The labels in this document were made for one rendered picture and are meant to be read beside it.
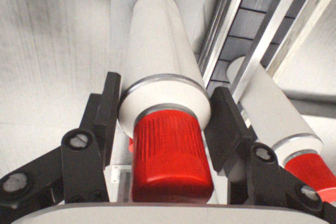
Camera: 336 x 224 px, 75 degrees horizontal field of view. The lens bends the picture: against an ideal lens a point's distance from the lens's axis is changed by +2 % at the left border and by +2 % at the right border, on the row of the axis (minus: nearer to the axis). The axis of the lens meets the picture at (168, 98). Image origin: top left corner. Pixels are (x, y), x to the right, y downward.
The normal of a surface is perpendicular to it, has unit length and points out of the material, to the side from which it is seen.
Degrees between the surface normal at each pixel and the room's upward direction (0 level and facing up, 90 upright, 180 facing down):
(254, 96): 90
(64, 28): 0
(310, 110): 90
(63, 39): 0
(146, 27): 90
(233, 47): 0
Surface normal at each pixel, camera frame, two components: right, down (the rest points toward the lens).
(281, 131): -0.60, -0.58
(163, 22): 0.14, -0.77
